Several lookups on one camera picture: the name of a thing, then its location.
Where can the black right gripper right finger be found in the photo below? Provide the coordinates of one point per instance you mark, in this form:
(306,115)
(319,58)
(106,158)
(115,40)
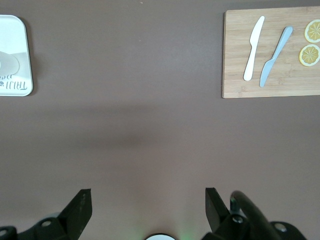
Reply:
(217,217)

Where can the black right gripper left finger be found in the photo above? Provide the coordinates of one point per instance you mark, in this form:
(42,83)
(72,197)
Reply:
(75,215)

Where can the white plastic cup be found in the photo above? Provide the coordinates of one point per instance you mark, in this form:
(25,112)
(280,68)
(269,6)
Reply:
(10,63)

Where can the white tray with bear print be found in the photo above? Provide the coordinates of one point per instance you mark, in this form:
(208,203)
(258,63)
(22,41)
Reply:
(15,32)

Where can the wooden cutting board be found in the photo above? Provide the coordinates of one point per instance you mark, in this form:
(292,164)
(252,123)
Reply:
(285,82)

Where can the grey-blue plastic knife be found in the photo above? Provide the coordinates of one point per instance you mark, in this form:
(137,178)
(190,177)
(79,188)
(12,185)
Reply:
(275,56)

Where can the white plastic knife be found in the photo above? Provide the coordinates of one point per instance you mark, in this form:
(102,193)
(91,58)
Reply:
(253,47)

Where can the yellow lemon slice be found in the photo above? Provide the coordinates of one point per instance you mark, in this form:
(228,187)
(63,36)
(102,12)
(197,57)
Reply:
(310,55)
(313,32)

